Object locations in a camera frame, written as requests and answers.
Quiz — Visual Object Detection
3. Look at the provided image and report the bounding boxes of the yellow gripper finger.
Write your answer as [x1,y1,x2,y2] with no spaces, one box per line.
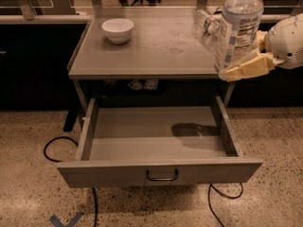
[219,53,276,82]
[254,30,267,52]

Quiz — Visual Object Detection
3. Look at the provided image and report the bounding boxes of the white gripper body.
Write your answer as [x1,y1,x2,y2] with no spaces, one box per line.
[265,13,303,69]

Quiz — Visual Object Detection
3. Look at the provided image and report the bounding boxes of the clear blue-label water bottle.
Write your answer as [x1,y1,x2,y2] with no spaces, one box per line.
[214,0,263,72]

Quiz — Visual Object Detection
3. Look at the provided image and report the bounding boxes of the small lying plastic bottle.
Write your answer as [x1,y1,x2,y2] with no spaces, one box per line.
[195,9,220,36]

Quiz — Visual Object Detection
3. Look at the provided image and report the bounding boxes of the open grey top drawer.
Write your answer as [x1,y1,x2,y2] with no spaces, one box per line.
[58,96,262,188]

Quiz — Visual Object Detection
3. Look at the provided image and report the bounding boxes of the grey metal cabinet table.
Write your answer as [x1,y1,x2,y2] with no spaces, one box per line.
[66,6,245,115]

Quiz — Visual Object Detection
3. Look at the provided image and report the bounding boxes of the white ceramic bowl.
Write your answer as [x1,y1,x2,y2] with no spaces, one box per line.
[101,18,134,44]

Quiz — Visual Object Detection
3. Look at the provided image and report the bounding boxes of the blue tape floor marker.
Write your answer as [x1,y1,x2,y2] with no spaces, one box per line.
[49,212,83,227]

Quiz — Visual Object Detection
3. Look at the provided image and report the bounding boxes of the black floor cable right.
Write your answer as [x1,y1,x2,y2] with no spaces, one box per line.
[206,182,244,227]

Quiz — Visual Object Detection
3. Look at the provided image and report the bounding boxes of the black floor cable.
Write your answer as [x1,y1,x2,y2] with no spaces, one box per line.
[43,135,99,227]
[206,182,244,227]

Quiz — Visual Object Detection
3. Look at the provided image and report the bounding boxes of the black metal drawer handle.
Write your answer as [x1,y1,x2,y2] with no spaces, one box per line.
[146,169,179,182]

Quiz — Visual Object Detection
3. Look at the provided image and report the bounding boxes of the black floor cable left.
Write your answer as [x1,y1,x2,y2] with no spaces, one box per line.
[43,135,99,227]

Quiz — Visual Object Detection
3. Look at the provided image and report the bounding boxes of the white horizontal rail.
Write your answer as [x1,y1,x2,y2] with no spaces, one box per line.
[0,14,290,25]

